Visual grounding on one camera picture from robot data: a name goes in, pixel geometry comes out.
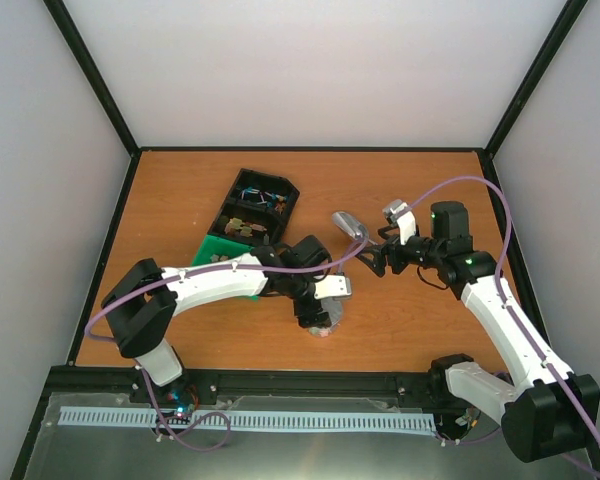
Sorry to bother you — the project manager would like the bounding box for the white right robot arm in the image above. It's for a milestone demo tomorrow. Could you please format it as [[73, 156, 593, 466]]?
[[358, 200, 600, 463]]

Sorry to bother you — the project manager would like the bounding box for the silver jar lid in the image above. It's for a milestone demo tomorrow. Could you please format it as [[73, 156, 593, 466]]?
[[321, 297, 344, 329]]

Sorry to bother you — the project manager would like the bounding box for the clear plastic jar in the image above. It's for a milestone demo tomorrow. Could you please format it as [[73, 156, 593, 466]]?
[[308, 326, 333, 338]]

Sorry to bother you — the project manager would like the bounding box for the green plastic bin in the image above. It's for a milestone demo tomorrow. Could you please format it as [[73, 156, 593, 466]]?
[[190, 234, 261, 304]]

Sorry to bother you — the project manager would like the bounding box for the black plastic bin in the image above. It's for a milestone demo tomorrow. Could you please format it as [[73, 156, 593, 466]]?
[[208, 168, 300, 246]]

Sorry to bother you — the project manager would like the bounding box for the metal scoop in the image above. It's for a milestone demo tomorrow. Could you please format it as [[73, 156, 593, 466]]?
[[331, 210, 371, 245]]

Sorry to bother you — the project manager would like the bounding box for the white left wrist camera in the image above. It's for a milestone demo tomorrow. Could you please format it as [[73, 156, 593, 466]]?
[[314, 274, 353, 300]]

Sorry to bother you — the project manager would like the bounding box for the light blue cable duct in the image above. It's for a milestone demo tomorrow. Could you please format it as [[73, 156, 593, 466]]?
[[57, 406, 436, 436]]

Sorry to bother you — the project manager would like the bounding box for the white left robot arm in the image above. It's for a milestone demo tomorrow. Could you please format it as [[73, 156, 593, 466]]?
[[101, 235, 352, 403]]

